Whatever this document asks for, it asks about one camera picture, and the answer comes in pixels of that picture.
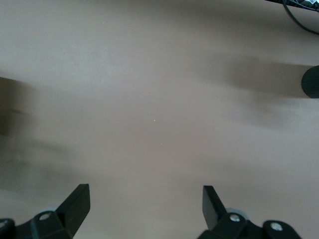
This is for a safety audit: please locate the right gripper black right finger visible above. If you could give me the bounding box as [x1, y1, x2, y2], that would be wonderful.
[199, 185, 303, 239]

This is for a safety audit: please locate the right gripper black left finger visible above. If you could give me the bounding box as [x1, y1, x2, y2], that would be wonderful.
[0, 183, 90, 239]

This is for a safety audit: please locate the black foam cylinder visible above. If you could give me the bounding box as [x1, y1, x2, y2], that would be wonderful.
[301, 65, 319, 100]

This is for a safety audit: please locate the black looped cable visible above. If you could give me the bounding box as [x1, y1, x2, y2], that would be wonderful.
[282, 0, 319, 35]

